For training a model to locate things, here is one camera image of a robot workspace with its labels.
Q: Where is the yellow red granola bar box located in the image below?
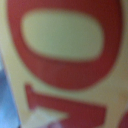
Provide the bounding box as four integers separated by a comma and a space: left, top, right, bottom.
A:
0, 0, 128, 128

